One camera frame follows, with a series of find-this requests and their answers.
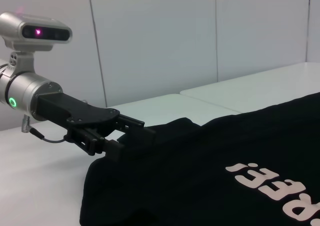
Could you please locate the black shirt with FREE print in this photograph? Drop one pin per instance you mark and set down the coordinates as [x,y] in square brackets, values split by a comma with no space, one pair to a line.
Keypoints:
[200,166]

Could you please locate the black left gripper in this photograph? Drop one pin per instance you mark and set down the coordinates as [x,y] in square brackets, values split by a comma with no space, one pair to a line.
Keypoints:
[75,109]

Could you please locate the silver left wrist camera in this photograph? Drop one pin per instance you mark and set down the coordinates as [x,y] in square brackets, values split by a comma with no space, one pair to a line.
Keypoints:
[37,32]

